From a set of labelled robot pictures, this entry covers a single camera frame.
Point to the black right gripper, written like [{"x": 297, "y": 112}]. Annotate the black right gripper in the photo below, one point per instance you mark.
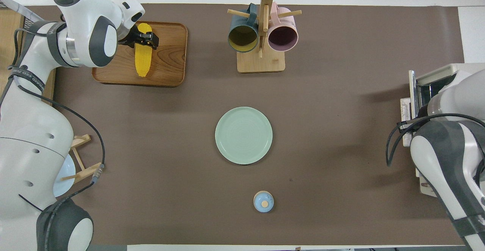
[{"x": 422, "y": 112}]

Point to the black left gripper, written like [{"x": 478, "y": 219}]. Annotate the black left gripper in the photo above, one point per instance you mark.
[{"x": 130, "y": 38}]

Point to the yellow corn cob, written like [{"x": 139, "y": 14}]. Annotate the yellow corn cob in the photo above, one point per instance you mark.
[{"x": 143, "y": 63}]

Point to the beige toaster oven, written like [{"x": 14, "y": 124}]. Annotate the beige toaster oven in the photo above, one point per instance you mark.
[{"x": 435, "y": 74}]

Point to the pale green round plate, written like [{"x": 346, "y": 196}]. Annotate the pale green round plate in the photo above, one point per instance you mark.
[{"x": 243, "y": 135}]

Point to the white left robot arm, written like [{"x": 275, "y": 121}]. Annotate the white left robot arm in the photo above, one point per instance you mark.
[{"x": 34, "y": 148}]

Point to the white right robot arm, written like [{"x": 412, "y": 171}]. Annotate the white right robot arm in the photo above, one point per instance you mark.
[{"x": 443, "y": 160}]

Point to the brown wooden tray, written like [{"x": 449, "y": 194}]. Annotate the brown wooden tray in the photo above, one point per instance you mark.
[{"x": 166, "y": 65}]

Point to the brown table mat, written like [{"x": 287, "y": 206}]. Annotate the brown table mat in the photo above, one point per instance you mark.
[{"x": 341, "y": 129}]

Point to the dark blue mug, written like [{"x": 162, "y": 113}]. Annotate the dark blue mug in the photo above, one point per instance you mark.
[{"x": 242, "y": 38}]

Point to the wooden mug tree stand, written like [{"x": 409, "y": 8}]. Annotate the wooden mug tree stand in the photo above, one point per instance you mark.
[{"x": 261, "y": 61}]

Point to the pink mug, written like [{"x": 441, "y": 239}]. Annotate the pink mug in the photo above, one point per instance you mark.
[{"x": 282, "y": 36}]

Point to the wooden plate rack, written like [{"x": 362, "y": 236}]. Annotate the wooden plate rack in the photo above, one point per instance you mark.
[{"x": 89, "y": 170}]

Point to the light blue round plate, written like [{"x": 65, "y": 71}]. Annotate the light blue round plate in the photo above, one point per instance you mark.
[{"x": 62, "y": 181}]

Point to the small blue call bell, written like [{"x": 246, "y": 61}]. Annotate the small blue call bell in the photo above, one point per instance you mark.
[{"x": 263, "y": 202}]

